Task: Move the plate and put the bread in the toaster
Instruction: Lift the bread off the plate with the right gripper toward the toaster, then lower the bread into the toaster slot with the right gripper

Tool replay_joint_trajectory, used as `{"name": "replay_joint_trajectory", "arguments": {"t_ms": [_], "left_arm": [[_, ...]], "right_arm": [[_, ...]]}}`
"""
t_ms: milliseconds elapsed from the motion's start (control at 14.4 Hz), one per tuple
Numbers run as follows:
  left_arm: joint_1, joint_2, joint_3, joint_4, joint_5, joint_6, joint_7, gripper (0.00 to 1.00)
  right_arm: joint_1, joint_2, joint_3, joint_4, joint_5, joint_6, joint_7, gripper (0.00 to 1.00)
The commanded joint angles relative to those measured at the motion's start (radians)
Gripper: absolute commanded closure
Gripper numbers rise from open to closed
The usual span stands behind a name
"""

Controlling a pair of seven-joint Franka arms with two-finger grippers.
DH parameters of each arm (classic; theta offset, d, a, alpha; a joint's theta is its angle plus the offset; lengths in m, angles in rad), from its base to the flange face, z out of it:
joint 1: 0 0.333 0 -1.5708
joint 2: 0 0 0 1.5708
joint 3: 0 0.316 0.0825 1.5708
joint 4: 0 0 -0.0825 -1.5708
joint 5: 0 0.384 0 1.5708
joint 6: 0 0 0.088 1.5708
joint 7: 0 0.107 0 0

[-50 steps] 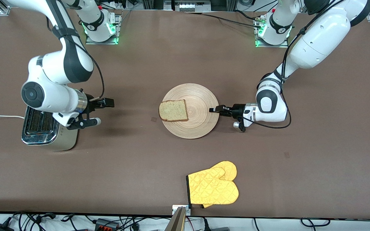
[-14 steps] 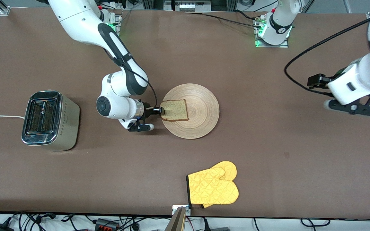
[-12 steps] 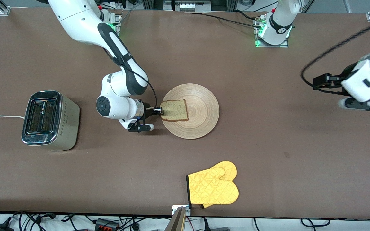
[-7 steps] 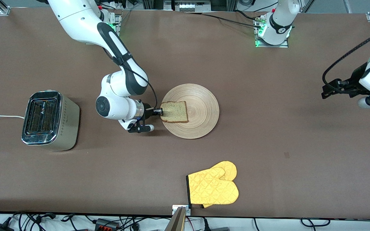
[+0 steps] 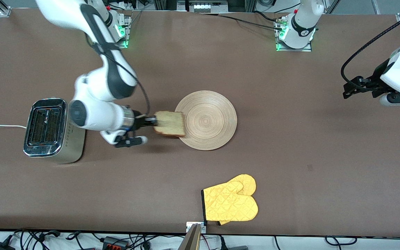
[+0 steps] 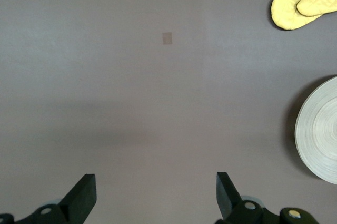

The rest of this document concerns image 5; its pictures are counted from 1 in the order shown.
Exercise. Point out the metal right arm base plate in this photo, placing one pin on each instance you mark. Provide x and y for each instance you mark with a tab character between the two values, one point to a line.
127	34

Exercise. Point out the black adapter with orange clips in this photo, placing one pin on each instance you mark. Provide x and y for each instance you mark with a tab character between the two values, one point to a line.
111	242

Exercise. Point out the tan camera post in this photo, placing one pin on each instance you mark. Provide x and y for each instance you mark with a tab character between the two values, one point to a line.
191	241

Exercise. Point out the round wooden plate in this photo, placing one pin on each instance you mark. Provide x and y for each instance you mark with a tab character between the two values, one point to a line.
210	121

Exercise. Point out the white power strip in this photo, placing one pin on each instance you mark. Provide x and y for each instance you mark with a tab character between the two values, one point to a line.
201	7

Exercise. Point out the small metal clamp bracket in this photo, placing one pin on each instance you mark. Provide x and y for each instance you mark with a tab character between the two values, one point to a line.
189	227

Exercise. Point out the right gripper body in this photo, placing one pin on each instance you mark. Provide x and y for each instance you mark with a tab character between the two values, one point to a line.
138	122

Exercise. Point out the brown bread slice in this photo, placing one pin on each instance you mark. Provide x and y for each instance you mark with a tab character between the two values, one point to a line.
170	123

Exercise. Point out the silver two-slot toaster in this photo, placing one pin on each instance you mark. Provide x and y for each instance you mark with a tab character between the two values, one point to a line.
47	125

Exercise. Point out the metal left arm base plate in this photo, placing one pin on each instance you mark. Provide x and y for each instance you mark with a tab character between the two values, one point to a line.
307	49

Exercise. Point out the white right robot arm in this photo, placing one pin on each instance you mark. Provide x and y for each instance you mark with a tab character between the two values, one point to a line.
96	114

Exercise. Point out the yellow quilted oven mitt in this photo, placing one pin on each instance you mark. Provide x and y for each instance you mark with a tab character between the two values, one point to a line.
229	205

